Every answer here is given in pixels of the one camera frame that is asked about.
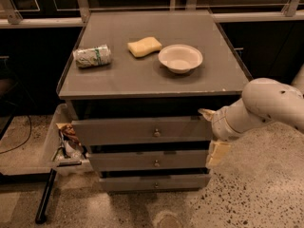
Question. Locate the grey drawer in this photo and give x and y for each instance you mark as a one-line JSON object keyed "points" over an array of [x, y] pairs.
{"points": [[142, 130], [171, 182], [150, 160]]}

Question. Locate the clear plastic bin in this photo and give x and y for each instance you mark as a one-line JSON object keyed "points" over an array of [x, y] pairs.
{"points": [[53, 152]]}

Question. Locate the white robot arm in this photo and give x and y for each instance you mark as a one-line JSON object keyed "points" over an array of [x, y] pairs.
{"points": [[262, 102]]}

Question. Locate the yellow sponge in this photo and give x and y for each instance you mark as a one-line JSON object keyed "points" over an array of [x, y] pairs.
{"points": [[144, 46]]}

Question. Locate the grey middle drawer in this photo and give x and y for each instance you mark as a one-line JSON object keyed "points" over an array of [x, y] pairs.
{"points": [[150, 160]]}

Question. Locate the black metal leg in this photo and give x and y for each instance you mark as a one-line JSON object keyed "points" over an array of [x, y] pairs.
{"points": [[41, 212]]}

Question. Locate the grey bottom drawer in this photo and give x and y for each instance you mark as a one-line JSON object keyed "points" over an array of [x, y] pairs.
{"points": [[171, 182]]}

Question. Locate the grey top drawer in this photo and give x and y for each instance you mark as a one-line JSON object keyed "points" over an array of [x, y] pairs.
{"points": [[142, 130]]}

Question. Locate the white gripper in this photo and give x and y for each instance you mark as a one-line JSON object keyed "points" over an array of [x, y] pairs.
{"points": [[218, 124]]}

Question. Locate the crushed green white can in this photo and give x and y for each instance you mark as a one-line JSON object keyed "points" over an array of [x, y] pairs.
{"points": [[92, 57]]}

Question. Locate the white bowl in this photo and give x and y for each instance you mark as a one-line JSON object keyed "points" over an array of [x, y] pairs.
{"points": [[180, 59]]}

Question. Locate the metal railing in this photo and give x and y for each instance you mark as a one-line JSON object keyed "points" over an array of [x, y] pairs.
{"points": [[75, 13]]}

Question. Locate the brown snack wrapper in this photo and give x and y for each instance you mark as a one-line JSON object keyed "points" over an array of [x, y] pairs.
{"points": [[66, 130]]}

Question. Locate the grey drawer cabinet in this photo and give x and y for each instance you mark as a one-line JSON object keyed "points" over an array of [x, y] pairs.
{"points": [[144, 88]]}

